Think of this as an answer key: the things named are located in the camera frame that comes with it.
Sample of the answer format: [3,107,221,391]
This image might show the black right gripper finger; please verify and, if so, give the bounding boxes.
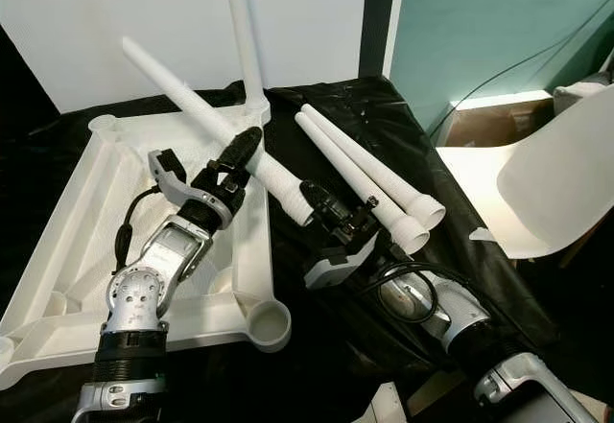
[298,184,338,220]
[308,178,349,214]

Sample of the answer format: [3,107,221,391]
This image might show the white tapered plastic table leg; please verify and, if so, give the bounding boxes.
[293,114,431,254]
[120,36,318,227]
[223,0,270,122]
[299,104,447,230]

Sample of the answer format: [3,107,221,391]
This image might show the white plastic table top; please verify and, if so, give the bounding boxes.
[0,97,292,392]

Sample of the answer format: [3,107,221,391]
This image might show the black plastic sheet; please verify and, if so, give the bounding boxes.
[0,76,614,423]

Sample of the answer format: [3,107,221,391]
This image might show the large white board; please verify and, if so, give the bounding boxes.
[0,0,366,115]

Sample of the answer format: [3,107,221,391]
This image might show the white plastic shell chair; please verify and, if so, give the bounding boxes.
[437,85,614,263]

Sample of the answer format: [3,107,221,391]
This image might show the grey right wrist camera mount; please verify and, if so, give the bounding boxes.
[304,239,385,292]

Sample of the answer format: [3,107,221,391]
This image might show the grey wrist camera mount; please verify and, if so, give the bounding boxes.
[304,239,385,292]
[149,150,236,232]

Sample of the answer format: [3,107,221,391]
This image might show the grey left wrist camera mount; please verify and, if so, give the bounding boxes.
[149,150,236,232]

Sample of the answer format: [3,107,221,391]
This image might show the thin black wall cable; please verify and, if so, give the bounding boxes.
[441,6,614,127]

